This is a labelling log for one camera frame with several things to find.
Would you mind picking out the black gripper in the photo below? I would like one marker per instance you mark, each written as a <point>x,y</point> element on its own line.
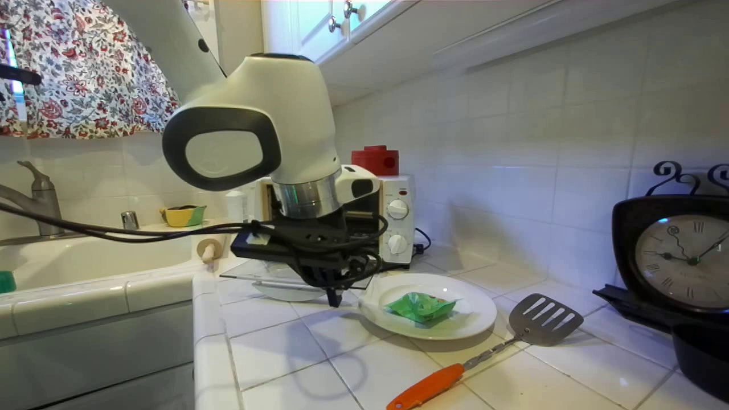
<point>319,243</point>

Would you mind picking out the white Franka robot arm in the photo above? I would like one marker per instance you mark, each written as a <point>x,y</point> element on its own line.
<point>287,115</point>

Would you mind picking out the white toaster oven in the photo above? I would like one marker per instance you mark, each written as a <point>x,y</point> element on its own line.
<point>394,220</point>

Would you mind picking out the green sponge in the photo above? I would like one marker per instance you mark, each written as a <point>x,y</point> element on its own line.
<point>422,309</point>

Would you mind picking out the white round plate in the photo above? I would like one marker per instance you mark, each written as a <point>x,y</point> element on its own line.
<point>429,305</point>

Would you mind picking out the red round container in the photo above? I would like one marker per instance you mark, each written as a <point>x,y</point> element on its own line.
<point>377,161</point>

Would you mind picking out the yellow bowl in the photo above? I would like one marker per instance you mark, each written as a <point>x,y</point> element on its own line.
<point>184,215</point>

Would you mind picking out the white ceramic sink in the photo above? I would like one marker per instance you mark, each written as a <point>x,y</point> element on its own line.
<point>84,303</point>

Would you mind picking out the white upper cabinet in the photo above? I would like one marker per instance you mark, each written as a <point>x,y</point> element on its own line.
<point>334,26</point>

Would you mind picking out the metal cabinet knob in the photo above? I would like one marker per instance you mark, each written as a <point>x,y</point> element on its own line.
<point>334,26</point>
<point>352,10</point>

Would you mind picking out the metal faucet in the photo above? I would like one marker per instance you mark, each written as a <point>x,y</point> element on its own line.
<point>41,200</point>

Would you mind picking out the floral curtain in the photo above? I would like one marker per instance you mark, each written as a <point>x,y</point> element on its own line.
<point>91,70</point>

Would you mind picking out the black retro clock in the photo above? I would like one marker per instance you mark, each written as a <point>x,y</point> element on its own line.
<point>675,254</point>

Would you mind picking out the ornate black metal rack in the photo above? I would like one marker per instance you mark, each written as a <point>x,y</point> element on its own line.
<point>686,177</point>

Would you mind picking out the black pot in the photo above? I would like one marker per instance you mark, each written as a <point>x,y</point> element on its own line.
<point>703,356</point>

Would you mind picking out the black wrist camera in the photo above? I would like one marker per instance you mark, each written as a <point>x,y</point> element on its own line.
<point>251,243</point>

